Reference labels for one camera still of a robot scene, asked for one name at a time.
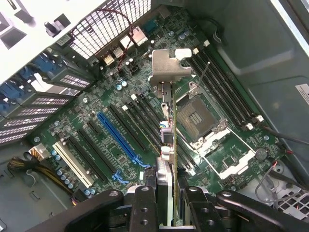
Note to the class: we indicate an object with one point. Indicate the perforated metal slot cover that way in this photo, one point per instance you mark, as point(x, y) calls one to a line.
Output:
point(36, 112)
point(14, 137)
point(50, 101)
point(24, 121)
point(74, 82)

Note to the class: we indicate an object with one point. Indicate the blue expansion slot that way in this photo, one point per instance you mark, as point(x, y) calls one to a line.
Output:
point(116, 137)

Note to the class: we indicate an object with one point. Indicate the long black expansion slot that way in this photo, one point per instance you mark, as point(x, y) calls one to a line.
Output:
point(87, 160)
point(96, 152)
point(128, 129)

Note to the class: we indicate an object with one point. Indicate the CPU socket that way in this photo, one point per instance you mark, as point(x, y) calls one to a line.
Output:
point(198, 116)

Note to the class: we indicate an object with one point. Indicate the green motherboard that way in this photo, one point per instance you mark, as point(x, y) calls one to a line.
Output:
point(120, 79)

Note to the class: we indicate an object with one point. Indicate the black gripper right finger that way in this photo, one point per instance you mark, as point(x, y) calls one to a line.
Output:
point(200, 212)

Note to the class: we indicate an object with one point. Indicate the silver rear port block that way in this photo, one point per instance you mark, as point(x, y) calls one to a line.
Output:
point(139, 36)

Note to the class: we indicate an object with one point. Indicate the metal socket cover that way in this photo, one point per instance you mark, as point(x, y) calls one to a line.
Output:
point(202, 143)

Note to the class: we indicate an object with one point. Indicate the white power connector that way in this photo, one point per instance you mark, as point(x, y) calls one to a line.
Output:
point(38, 152)

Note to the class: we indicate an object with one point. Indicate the blue rear port connector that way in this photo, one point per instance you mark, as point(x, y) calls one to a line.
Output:
point(150, 25)

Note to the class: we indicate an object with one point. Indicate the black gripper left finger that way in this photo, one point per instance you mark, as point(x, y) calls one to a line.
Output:
point(144, 212)

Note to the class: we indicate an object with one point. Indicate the round coin battery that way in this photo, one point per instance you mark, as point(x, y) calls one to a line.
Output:
point(262, 154)

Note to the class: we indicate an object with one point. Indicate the open black PC case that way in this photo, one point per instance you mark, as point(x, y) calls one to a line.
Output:
point(253, 48)

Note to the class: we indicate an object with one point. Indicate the short black expansion slot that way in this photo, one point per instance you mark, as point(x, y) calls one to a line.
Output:
point(93, 127)

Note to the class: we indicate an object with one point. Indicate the white expansion slot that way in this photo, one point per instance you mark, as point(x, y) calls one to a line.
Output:
point(72, 164)

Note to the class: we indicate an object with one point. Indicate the black RAM slot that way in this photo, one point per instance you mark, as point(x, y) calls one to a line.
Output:
point(233, 81)
point(222, 88)
point(227, 84)
point(142, 120)
point(148, 106)
point(238, 77)
point(144, 112)

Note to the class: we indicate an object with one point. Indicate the thin metal locking lever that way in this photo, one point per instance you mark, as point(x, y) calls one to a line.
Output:
point(202, 73)

